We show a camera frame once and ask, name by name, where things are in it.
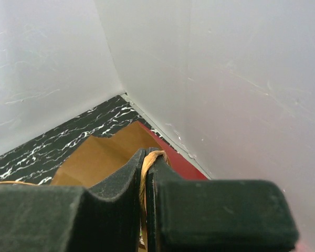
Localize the red brown paper bag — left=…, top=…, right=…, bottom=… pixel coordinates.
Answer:
left=0, top=121, right=208, bottom=252

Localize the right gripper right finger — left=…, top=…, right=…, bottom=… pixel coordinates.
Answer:
left=145, top=148, right=299, bottom=251

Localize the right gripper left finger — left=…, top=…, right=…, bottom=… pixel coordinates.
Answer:
left=0, top=149, right=145, bottom=251

